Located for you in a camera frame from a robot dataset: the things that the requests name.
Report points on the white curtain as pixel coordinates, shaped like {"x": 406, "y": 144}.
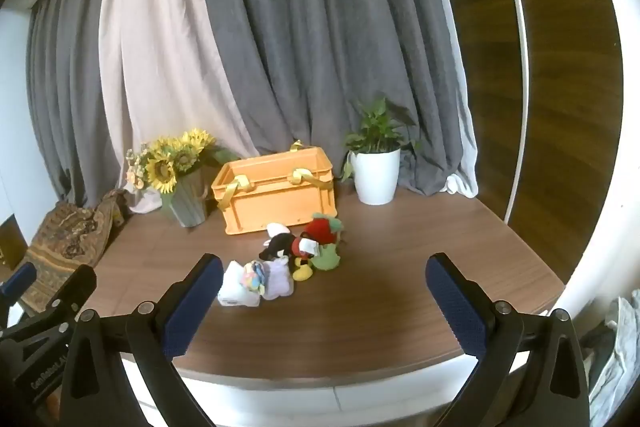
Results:
{"x": 462, "y": 132}

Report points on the green potted plant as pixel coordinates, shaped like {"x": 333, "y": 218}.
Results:
{"x": 377, "y": 124}

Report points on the white plant pot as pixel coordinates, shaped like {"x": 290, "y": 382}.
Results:
{"x": 375, "y": 177}

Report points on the red strawberry plush toy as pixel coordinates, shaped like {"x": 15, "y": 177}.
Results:
{"x": 320, "y": 229}

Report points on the pastel multicolour soft toy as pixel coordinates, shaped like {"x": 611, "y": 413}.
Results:
{"x": 254, "y": 278}

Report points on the purple soft cloth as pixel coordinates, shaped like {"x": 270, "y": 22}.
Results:
{"x": 277, "y": 279}

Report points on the artificial sunflower bouquet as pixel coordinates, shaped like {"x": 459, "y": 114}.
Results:
{"x": 165, "y": 167}

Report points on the beige curtain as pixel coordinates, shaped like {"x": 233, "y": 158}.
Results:
{"x": 160, "y": 57}

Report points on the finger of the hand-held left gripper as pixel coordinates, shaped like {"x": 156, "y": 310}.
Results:
{"x": 75, "y": 292}
{"x": 17, "y": 281}

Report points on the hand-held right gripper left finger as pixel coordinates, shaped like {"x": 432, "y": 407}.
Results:
{"x": 192, "y": 307}

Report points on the orange plastic crate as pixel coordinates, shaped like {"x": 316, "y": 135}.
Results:
{"x": 280, "y": 202}

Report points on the black mouse plush toy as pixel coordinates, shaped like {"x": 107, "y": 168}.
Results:
{"x": 280, "y": 247}

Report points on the beige dried flowers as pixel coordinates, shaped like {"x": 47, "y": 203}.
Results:
{"x": 134, "y": 167}

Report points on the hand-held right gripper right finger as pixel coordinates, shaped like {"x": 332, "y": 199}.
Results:
{"x": 457, "y": 307}

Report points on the blue cartoon tissue pack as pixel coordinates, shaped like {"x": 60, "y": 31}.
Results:
{"x": 234, "y": 289}

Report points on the grey ribbed vase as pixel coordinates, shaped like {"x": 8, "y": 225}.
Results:
{"x": 187, "y": 202}

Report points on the pink white plush toy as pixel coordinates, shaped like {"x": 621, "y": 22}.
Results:
{"x": 276, "y": 229}

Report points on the grey curtain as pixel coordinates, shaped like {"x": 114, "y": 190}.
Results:
{"x": 65, "y": 82}
{"x": 325, "y": 32}

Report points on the white hoop frame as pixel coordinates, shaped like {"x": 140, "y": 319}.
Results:
{"x": 521, "y": 57}

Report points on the green plush toy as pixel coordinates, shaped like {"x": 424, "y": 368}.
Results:
{"x": 327, "y": 257}

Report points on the brown patterned cloth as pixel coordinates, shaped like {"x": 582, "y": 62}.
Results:
{"x": 65, "y": 232}

